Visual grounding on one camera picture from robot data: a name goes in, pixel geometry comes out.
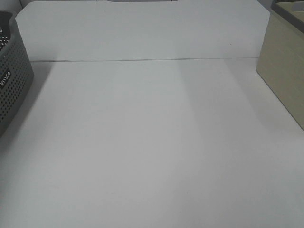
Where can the beige storage box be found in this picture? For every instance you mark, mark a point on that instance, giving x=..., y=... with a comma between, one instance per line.
x=281, y=60

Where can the grey perforated plastic basket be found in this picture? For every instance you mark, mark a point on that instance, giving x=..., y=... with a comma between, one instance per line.
x=16, y=73

